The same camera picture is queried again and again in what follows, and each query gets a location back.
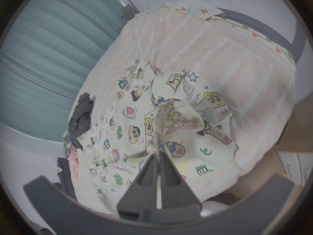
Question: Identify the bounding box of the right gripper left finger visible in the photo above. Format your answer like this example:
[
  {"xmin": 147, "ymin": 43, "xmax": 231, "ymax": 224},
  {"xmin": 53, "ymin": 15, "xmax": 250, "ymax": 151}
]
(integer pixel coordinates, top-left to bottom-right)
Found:
[{"xmin": 116, "ymin": 153, "xmax": 160, "ymax": 220}]

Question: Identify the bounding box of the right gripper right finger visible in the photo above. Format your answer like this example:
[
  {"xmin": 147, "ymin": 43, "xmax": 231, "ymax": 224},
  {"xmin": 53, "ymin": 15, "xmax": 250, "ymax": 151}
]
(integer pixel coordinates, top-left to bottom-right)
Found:
[{"xmin": 160, "ymin": 153, "xmax": 203, "ymax": 217}]

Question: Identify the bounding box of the white printed pyjama top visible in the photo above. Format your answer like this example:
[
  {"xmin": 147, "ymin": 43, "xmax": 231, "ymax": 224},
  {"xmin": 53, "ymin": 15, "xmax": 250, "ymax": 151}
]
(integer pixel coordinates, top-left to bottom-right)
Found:
[{"xmin": 77, "ymin": 59, "xmax": 239, "ymax": 205}]

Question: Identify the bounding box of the pile of clothes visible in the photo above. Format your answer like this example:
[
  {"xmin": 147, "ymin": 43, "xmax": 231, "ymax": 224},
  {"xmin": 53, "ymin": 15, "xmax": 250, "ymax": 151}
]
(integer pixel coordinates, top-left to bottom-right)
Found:
[{"xmin": 62, "ymin": 131, "xmax": 74, "ymax": 156}]

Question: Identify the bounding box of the pink garment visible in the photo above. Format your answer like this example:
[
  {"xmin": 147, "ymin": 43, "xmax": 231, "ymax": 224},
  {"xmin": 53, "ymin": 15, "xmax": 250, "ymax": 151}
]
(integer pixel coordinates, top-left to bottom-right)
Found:
[{"xmin": 67, "ymin": 147, "xmax": 80, "ymax": 180}]

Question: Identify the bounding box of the black shirt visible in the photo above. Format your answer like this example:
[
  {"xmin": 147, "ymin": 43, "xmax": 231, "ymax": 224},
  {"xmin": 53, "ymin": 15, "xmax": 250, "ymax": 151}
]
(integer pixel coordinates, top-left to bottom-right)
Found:
[{"xmin": 68, "ymin": 99, "xmax": 94, "ymax": 149}]

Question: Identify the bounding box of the dark grey garment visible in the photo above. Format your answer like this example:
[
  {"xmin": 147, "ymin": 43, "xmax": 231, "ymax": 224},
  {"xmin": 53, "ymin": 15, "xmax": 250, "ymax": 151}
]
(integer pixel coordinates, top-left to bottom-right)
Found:
[{"xmin": 78, "ymin": 92, "xmax": 92, "ymax": 105}]

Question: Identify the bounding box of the white chest of drawers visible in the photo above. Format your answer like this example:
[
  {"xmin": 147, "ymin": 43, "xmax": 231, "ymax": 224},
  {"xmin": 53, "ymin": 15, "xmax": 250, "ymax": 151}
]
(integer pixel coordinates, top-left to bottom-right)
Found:
[{"xmin": 276, "ymin": 150, "xmax": 313, "ymax": 188}]

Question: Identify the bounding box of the bed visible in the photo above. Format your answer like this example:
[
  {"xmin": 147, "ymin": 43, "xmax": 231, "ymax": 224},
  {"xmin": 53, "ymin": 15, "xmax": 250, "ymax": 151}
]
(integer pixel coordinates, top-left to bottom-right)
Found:
[{"xmin": 57, "ymin": 0, "xmax": 307, "ymax": 216}]

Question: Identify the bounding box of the blue-green curtain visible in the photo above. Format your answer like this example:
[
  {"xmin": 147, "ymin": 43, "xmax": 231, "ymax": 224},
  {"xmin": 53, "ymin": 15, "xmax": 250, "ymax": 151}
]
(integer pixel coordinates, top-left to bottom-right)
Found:
[
  {"xmin": 0, "ymin": 0, "xmax": 130, "ymax": 97},
  {"xmin": 0, "ymin": 58, "xmax": 86, "ymax": 141}
]

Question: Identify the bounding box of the grey bedside table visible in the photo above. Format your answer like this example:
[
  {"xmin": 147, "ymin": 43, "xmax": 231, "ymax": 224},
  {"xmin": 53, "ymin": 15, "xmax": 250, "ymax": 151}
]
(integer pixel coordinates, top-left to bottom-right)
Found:
[{"xmin": 121, "ymin": 5, "xmax": 134, "ymax": 22}]

